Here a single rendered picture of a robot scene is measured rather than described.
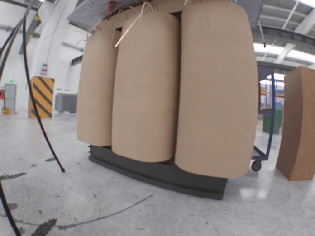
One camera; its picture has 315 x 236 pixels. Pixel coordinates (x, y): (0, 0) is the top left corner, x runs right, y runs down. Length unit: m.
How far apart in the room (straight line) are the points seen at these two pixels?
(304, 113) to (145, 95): 1.18
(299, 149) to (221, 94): 0.90
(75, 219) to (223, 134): 0.73
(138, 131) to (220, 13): 0.74
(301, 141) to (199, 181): 0.88
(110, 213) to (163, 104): 0.59
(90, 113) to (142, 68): 0.49
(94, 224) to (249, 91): 0.85
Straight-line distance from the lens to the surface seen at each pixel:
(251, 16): 1.38
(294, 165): 1.28
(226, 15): 0.74
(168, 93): 0.69
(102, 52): 1.03
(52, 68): 5.72
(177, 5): 0.95
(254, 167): 1.33
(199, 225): 0.66
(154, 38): 0.76
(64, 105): 9.07
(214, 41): 0.65
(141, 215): 0.67
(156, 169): 0.85
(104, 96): 0.94
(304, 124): 1.25
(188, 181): 0.81
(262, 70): 1.27
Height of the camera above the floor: 0.48
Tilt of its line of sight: 4 degrees down
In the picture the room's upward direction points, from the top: 3 degrees clockwise
